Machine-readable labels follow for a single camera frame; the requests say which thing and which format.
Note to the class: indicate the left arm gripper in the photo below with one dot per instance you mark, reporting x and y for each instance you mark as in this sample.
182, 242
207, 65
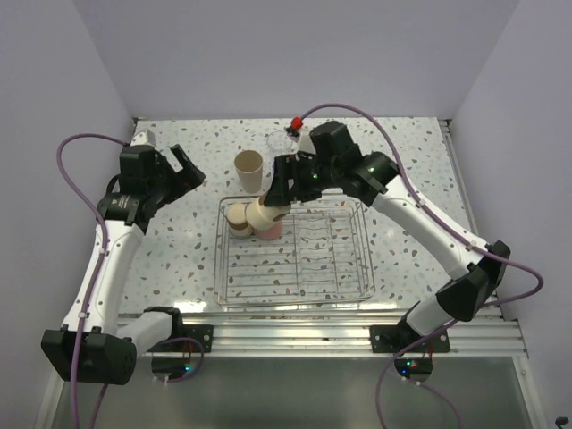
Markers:
184, 180

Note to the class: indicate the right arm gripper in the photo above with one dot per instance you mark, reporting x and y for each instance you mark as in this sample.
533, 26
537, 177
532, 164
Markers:
287, 167

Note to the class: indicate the steel cup with cork band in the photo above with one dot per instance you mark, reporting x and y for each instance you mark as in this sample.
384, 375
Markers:
261, 217

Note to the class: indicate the coral red plastic cup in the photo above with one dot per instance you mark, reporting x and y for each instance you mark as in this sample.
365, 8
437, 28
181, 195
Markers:
273, 233

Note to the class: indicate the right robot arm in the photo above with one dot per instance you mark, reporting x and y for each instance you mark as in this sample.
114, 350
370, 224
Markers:
474, 266

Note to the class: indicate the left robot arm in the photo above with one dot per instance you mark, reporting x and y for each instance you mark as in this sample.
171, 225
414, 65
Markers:
90, 346

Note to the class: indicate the tall beige cup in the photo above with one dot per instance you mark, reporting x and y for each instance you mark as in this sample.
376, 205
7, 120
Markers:
249, 167

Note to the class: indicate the large clear glass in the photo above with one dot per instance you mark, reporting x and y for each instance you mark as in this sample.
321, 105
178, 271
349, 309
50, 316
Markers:
280, 143

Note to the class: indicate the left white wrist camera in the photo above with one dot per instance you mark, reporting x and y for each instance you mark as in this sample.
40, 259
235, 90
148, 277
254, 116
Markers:
143, 138

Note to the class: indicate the wire dish rack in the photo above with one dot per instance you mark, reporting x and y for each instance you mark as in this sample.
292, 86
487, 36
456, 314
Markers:
322, 256

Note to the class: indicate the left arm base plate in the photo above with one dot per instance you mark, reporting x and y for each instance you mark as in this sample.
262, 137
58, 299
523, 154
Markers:
192, 338

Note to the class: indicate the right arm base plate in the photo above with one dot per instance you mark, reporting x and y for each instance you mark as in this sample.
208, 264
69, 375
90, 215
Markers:
391, 339

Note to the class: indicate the aluminium rail frame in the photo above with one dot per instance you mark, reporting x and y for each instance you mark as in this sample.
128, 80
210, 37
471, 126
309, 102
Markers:
175, 263

